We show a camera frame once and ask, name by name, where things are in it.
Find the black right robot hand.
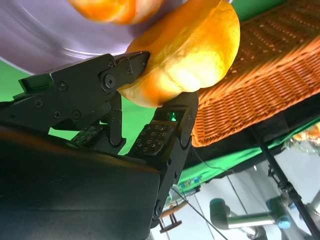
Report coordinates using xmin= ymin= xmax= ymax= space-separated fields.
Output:
xmin=0 ymin=51 xmax=200 ymax=240

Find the oval orange bread roll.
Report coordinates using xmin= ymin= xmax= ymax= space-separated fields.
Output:
xmin=67 ymin=0 xmax=166 ymax=25

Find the orange ring donut bread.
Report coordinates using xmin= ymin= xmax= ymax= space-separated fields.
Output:
xmin=117 ymin=0 xmax=241 ymax=109

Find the lavender round plate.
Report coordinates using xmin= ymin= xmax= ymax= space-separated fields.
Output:
xmin=0 ymin=0 xmax=236 ymax=76

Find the orange wicker basket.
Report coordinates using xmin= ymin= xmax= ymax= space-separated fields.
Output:
xmin=191 ymin=0 xmax=320 ymax=148

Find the wooden stool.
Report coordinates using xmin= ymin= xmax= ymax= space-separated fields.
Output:
xmin=158 ymin=199 xmax=190 ymax=235

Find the green tablecloth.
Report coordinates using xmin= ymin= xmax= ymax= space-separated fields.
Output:
xmin=0 ymin=0 xmax=287 ymax=157

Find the green background cloth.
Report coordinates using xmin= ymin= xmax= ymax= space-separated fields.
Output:
xmin=174 ymin=117 xmax=320 ymax=187

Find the black backdrop cloth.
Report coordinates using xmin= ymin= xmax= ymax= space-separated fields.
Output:
xmin=184 ymin=97 xmax=320 ymax=173

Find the black stand pole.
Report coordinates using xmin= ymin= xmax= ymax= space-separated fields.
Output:
xmin=249 ymin=127 xmax=320 ymax=240

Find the clear plastic food bag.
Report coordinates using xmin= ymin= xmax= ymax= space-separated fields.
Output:
xmin=282 ymin=123 xmax=320 ymax=156

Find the thin black cable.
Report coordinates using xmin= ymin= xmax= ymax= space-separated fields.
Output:
xmin=192 ymin=147 xmax=236 ymax=173

